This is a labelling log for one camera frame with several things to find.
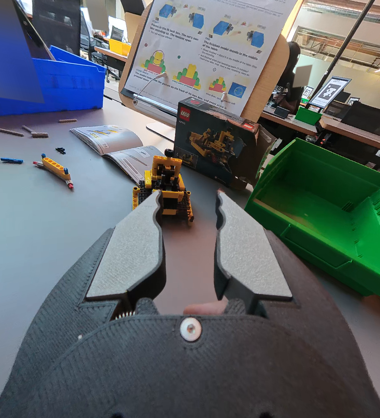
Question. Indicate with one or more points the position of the brown wooden stick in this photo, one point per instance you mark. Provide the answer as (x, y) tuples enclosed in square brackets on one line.
[(28, 129), (67, 120), (39, 134), (10, 132)]

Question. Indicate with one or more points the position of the white stand base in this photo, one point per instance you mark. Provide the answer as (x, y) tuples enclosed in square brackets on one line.
[(160, 130)]

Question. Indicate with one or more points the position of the blue plastic bin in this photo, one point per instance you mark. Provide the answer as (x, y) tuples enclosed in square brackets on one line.
[(72, 85)]

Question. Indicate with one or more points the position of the yellow plastic bin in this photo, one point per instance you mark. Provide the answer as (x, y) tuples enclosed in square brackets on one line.
[(119, 47)]

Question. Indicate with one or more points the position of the small green bin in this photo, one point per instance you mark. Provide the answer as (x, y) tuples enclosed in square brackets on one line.
[(307, 116)]

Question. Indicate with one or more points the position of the black mesh office chair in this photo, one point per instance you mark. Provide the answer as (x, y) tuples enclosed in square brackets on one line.
[(56, 26)]

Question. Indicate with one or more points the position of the yellow lego bulldozer model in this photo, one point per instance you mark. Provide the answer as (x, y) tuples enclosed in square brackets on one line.
[(173, 183)]

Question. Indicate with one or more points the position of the lego set box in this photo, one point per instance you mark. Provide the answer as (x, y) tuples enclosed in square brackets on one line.
[(209, 137)]

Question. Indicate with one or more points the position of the person's right hand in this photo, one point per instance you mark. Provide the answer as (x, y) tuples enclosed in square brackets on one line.
[(206, 308)]

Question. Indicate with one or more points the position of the yellow lego beam assembly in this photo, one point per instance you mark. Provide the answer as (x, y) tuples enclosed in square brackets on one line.
[(54, 166)]

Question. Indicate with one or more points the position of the lego instruction booklet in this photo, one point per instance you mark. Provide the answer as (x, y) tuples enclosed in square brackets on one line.
[(118, 140)]

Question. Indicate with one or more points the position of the printed instruction sheet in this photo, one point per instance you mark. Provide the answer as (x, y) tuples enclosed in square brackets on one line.
[(209, 49)]

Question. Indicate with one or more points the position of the blue lego pin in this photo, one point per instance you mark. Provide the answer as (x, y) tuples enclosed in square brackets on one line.
[(12, 160)]

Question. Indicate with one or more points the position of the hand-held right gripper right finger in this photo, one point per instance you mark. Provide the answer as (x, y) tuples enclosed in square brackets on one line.
[(248, 258)]

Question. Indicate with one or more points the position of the wooden document board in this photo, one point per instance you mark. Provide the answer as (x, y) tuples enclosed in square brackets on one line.
[(268, 81)]

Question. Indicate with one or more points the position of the green plastic bin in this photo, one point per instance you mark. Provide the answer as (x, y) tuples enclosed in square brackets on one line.
[(307, 196)]

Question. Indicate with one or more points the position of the printed tag sign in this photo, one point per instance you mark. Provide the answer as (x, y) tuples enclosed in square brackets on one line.
[(330, 93)]

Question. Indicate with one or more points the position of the black monitor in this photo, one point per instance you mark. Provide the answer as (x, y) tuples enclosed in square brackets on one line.
[(369, 119)]

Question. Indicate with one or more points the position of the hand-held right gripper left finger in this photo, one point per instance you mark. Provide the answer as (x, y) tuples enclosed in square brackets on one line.
[(128, 248)]

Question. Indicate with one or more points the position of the background wooden desk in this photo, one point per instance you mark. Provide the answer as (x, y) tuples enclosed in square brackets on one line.
[(111, 54), (356, 138)]

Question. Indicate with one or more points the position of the black pole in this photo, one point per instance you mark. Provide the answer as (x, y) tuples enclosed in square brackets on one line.
[(346, 42)]

